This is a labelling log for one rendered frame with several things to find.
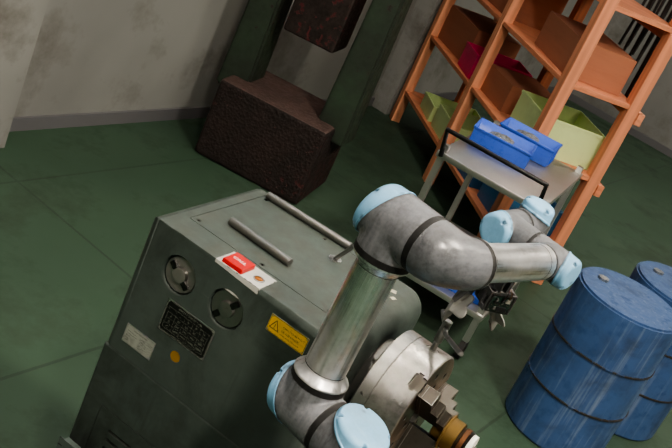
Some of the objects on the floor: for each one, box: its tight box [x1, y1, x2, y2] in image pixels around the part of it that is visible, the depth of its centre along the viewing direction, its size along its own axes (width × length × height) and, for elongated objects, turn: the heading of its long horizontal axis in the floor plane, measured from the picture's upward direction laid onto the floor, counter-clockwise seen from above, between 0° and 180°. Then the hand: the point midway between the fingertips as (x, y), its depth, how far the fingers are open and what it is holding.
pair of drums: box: [506, 261, 672, 448], centre depth 495 cm, size 66×108×80 cm, turn 104°
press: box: [195, 0, 437, 204], centre depth 577 cm, size 74×92×285 cm
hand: (466, 322), depth 232 cm, fingers open, 13 cm apart
